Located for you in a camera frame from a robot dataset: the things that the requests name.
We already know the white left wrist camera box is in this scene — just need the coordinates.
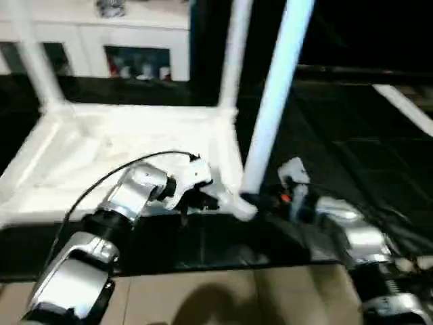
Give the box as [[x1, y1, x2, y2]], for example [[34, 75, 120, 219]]
[[169, 157, 214, 207]]

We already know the glossy black long bar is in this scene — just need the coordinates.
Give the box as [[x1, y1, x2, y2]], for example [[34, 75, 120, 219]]
[[296, 64, 433, 81]]

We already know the black work mat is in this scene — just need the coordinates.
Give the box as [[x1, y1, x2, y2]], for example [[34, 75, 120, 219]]
[[0, 71, 433, 278]]

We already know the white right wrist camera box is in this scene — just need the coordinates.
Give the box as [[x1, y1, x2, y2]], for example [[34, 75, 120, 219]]
[[277, 157, 311, 194]]

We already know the white plastic table leg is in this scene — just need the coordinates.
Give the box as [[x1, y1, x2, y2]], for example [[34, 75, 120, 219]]
[[240, 0, 316, 198], [7, 0, 67, 116], [218, 0, 254, 116]]

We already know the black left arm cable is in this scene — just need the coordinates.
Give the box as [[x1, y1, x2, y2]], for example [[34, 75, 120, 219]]
[[42, 150, 201, 272]]

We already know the white cabinet with glass doors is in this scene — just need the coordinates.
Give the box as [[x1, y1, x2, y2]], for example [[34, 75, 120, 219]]
[[0, 0, 191, 83]]

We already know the crumpled silver black object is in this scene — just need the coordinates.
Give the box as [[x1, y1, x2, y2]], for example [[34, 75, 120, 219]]
[[95, 0, 128, 17]]

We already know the white plastic table top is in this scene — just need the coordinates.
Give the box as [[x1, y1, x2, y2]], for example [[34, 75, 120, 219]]
[[0, 102, 259, 228]]

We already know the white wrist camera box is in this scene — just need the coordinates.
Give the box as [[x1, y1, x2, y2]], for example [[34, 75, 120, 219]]
[[169, 157, 214, 207], [277, 157, 311, 194]]

